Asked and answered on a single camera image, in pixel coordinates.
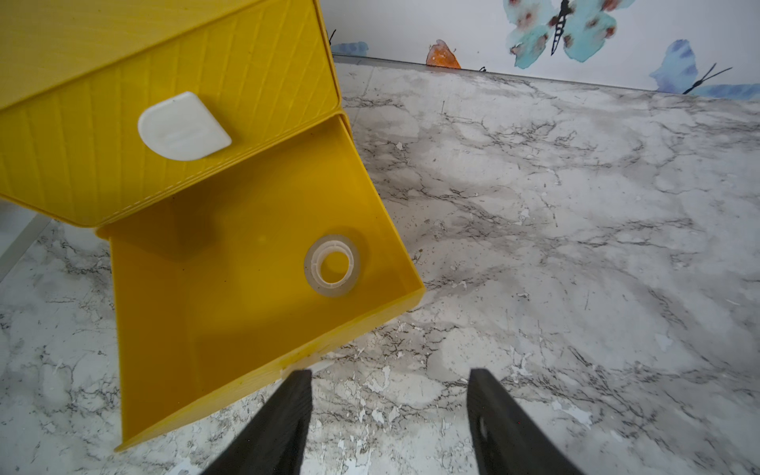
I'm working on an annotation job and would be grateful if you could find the yellow drawer cabinet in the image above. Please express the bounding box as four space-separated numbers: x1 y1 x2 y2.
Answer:
1 1 321 230

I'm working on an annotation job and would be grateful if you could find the clear tape roll top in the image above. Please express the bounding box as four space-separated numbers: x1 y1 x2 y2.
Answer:
304 235 360 298

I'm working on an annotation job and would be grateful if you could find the yellow drawer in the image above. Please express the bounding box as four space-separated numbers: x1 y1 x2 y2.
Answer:
98 114 425 449
138 1 340 162

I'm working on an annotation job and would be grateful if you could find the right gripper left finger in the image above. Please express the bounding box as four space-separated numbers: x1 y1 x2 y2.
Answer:
204 369 313 475

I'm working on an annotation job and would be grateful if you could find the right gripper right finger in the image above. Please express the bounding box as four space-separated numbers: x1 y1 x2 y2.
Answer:
466 368 582 475

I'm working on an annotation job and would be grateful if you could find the yellow top drawer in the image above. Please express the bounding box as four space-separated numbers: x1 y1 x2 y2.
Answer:
138 1 340 162

